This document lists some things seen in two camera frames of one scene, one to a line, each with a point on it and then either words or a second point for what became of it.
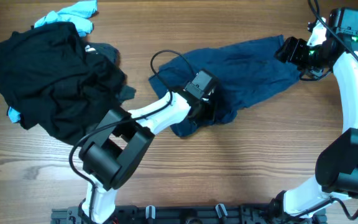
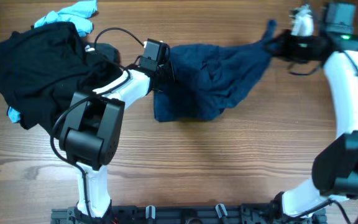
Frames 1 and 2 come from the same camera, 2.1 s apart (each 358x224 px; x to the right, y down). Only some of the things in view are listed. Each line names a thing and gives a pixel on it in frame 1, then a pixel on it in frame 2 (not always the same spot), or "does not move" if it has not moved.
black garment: x=62 y=86 does not move
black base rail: x=190 y=214 does not move
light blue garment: x=79 y=14 does not move
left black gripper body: x=208 y=109 to x=167 y=72
